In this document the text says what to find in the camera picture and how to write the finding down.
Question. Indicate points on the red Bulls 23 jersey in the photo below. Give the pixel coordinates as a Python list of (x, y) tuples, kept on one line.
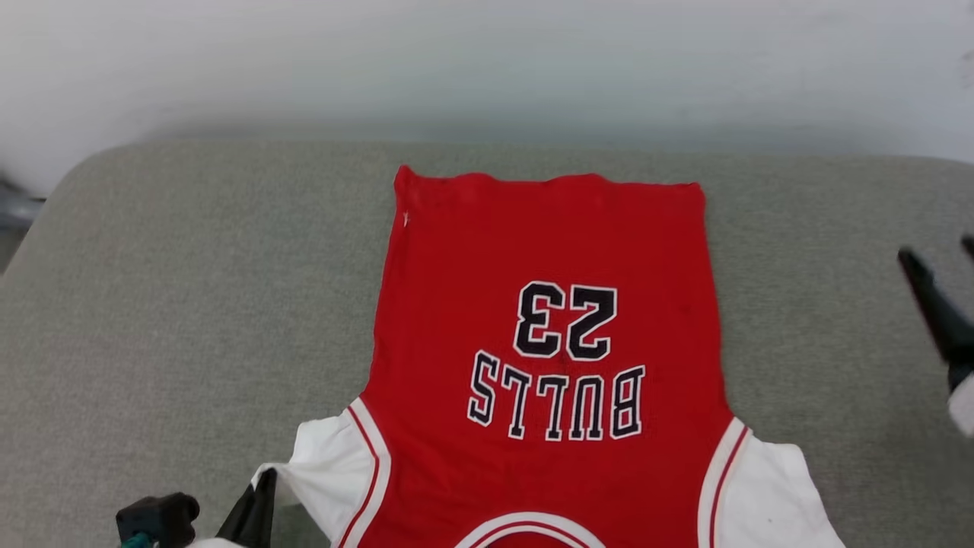
[(548, 243)]

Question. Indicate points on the grey fabric sofa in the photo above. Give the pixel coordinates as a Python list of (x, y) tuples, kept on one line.
[(190, 304)]

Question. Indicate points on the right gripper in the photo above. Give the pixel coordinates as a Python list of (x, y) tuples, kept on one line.
[(963, 407)]

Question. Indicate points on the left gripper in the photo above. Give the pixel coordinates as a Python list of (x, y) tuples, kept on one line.
[(156, 519)]

